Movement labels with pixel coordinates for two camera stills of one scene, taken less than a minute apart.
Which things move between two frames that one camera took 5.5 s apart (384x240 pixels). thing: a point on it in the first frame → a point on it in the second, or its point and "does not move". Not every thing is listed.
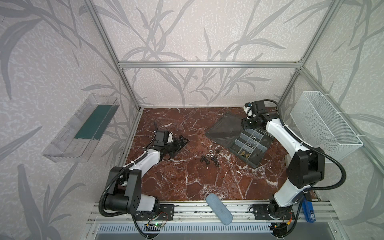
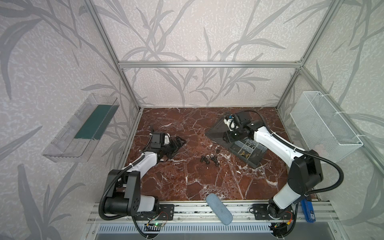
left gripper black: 176,145 does not move
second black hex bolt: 216,161 does not move
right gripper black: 250,122 → 229,132
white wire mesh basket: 318,126 does not move
